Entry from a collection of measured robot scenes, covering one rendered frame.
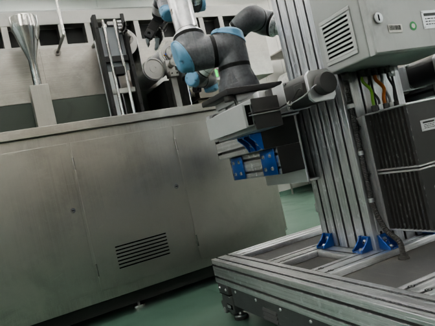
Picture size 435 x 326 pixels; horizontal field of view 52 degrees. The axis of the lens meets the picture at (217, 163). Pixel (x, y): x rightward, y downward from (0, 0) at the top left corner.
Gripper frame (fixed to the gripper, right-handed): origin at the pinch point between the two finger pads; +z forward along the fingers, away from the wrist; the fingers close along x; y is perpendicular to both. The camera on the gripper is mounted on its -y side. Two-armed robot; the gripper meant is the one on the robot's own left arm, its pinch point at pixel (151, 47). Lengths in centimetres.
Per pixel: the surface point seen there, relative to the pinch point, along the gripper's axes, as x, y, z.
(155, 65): -2.5, 3.3, 13.4
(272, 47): -33, 347, 201
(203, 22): -3, 75, 24
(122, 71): 4.5, -21.0, 4.6
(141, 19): 28, 45, 21
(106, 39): 18.7, -14.0, -3.8
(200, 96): -31.4, 6.0, 21.3
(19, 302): -15, -129, 41
